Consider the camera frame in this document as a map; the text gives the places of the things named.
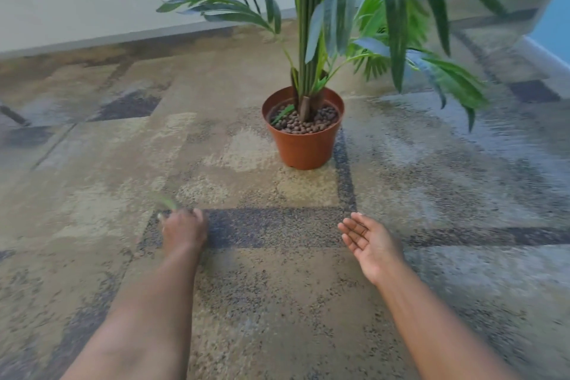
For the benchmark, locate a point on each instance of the person's left hand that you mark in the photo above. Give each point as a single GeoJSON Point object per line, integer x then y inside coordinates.
{"type": "Point", "coordinates": [185, 232]}

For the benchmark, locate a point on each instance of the person's right hand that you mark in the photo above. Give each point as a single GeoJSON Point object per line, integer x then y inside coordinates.
{"type": "Point", "coordinates": [376, 248]}

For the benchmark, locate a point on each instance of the person's left fingers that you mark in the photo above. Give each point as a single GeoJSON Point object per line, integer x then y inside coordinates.
{"type": "Point", "coordinates": [178, 216]}

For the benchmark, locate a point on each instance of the person's right thumb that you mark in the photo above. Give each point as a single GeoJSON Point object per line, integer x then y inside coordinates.
{"type": "Point", "coordinates": [359, 217]}

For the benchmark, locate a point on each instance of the small green leaf piece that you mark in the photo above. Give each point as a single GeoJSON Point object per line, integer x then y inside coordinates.
{"type": "Point", "coordinates": [167, 202]}

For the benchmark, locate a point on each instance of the person's left forearm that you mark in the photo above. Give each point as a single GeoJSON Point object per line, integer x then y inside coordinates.
{"type": "Point", "coordinates": [147, 317]}

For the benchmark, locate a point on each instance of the person's right forearm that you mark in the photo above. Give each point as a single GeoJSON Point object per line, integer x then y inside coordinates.
{"type": "Point", "coordinates": [427, 330]}

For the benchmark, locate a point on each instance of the terracotta plastic plant pot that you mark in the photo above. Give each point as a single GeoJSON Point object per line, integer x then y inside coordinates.
{"type": "Point", "coordinates": [306, 148]}

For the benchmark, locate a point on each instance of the brown clay pebbles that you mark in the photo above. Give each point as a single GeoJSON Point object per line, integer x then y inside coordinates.
{"type": "Point", "coordinates": [311, 122]}

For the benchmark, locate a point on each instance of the green artificial palm plant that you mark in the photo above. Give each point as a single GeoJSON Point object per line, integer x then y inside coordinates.
{"type": "Point", "coordinates": [311, 14]}

